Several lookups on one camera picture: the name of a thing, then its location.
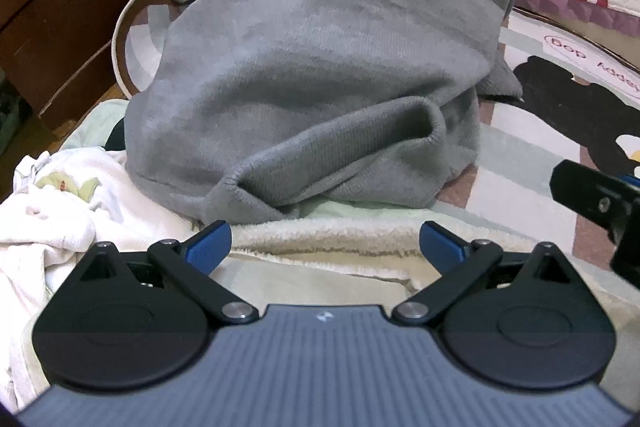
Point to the checkered dog-print rug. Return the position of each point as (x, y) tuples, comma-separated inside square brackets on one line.
[(540, 157)]

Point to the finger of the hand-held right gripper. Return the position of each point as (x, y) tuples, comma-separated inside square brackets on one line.
[(590, 197)]

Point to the white garment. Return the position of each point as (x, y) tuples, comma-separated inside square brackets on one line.
[(75, 217)]

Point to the grey knit sweater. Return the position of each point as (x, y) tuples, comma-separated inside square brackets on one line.
[(310, 57)]

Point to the cream fleece garment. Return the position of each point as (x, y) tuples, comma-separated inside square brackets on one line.
[(325, 242)]

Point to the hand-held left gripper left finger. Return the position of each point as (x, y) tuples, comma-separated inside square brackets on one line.
[(210, 247)]

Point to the pale green cloth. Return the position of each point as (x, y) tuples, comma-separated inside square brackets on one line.
[(95, 117)]

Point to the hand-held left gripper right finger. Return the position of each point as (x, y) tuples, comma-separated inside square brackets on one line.
[(442, 247)]

